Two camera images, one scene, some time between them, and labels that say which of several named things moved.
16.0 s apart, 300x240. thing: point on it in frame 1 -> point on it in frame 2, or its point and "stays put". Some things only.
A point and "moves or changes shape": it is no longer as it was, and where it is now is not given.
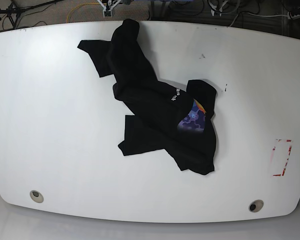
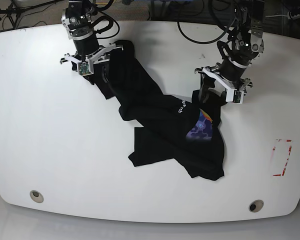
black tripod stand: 14,12 stays put
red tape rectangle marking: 287,160 stays put
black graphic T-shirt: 165,117 moves or changes shape
